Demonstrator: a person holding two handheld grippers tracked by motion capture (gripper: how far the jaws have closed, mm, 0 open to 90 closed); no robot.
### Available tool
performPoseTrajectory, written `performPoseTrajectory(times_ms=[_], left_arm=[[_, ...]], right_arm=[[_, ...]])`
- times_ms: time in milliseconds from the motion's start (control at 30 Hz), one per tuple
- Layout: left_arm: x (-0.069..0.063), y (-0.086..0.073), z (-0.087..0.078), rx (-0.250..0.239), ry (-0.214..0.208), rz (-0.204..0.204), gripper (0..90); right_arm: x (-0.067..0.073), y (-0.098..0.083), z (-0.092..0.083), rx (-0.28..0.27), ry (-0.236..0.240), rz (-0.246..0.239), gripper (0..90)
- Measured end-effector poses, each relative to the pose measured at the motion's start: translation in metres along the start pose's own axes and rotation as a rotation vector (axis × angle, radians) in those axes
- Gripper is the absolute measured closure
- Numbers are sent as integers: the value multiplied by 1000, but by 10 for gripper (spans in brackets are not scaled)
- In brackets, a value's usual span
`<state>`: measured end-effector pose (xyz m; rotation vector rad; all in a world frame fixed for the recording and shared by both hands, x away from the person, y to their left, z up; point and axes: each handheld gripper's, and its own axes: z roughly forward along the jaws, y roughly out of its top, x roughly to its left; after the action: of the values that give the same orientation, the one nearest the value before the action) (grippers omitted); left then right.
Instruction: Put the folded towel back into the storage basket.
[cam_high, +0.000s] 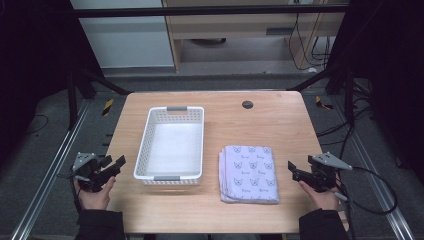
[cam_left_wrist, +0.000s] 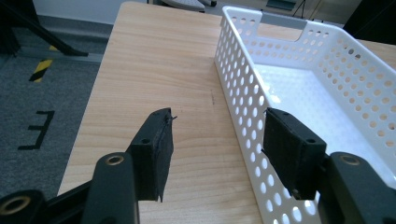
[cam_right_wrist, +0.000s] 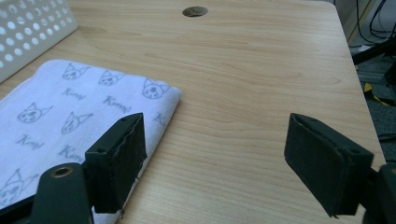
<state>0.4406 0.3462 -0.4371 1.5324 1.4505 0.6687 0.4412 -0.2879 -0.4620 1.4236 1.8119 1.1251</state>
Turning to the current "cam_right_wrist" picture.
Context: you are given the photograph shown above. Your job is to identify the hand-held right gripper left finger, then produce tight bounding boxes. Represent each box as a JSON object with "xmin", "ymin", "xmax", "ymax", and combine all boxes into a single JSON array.
[{"xmin": 84, "ymin": 112, "xmax": 148, "ymax": 215}]

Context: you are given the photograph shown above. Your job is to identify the white cat-print towel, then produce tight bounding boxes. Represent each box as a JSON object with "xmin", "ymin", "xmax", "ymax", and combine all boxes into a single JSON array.
[{"xmin": 0, "ymin": 59, "xmax": 182, "ymax": 224}]

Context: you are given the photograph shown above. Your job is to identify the black metal stand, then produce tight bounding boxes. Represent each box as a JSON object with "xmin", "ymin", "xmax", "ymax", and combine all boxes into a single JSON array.
[{"xmin": 351, "ymin": 38, "xmax": 396, "ymax": 66}]

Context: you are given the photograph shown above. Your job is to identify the round cable grommet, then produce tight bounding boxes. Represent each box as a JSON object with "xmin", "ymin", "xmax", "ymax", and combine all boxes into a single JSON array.
[{"xmin": 181, "ymin": 6, "xmax": 209, "ymax": 18}]

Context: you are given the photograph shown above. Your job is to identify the white perforated basket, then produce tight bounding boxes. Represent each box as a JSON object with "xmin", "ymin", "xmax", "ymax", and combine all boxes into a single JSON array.
[{"xmin": 0, "ymin": 0, "xmax": 79, "ymax": 84}]

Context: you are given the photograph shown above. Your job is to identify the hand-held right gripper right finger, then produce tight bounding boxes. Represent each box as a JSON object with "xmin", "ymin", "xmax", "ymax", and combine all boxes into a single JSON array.
[{"xmin": 283, "ymin": 112, "xmax": 375, "ymax": 218}]

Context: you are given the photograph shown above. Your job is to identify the black cables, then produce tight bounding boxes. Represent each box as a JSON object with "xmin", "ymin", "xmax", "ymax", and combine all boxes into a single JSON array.
[{"xmin": 354, "ymin": 0, "xmax": 396, "ymax": 41}]

